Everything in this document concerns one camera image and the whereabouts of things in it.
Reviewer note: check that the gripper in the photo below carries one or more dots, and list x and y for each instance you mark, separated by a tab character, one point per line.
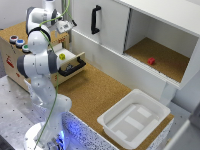
64	26

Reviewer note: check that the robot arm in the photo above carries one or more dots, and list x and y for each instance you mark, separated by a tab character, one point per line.
38	66

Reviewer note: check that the yellow block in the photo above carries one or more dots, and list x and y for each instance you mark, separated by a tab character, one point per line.
62	56

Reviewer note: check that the wooden drawer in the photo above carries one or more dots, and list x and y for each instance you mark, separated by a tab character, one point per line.
74	57

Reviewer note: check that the wooden drawer box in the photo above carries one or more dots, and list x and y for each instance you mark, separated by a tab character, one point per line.
10	58

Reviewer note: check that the pink block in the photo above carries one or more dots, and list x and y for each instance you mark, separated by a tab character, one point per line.
151	61

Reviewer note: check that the green button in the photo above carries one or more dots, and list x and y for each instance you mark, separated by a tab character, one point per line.
25	47

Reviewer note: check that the blue button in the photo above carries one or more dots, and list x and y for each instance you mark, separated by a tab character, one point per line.
20	42

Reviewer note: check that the white sliding door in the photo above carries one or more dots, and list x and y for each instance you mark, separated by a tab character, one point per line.
111	25

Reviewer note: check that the red button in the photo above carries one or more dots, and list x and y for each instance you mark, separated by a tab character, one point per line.
13	38

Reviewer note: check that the white cabinet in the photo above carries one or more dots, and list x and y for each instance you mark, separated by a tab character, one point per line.
156	20

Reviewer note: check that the white plastic box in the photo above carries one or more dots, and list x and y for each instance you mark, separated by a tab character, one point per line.
133	121

